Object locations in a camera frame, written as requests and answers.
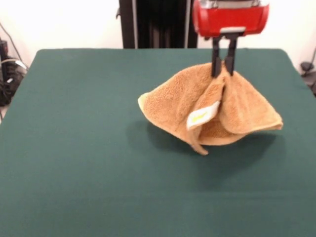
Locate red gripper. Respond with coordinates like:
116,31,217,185
192,0,271,77

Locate orange terry towel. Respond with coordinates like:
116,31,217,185
137,61,284,156

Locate black power strip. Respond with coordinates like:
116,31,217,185
300,61,316,97

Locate dark green table cloth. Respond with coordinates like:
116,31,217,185
0,48,316,237

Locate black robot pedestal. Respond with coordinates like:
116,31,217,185
115,0,199,49

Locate black cable bundle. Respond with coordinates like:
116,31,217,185
0,22,28,107

